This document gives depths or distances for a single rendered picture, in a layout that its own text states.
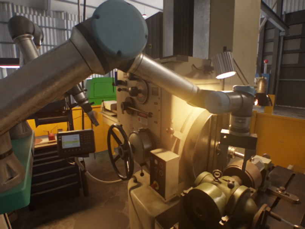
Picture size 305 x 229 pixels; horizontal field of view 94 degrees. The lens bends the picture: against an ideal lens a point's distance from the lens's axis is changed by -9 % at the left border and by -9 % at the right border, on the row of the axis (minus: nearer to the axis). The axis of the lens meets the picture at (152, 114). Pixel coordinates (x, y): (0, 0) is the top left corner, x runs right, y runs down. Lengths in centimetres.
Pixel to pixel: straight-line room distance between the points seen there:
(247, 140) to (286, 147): 256
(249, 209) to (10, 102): 85
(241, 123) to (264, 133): 261
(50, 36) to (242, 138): 1413
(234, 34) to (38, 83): 137
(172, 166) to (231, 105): 49
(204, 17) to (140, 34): 133
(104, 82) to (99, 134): 185
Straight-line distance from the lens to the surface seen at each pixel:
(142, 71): 51
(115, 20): 34
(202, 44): 159
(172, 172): 91
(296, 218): 130
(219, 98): 52
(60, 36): 1443
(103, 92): 493
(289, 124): 311
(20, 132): 104
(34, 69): 35
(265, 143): 327
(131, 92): 105
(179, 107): 94
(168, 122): 93
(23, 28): 103
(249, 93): 62
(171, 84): 55
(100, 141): 383
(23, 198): 59
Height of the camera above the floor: 175
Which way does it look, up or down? 12 degrees down
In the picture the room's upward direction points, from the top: straight up
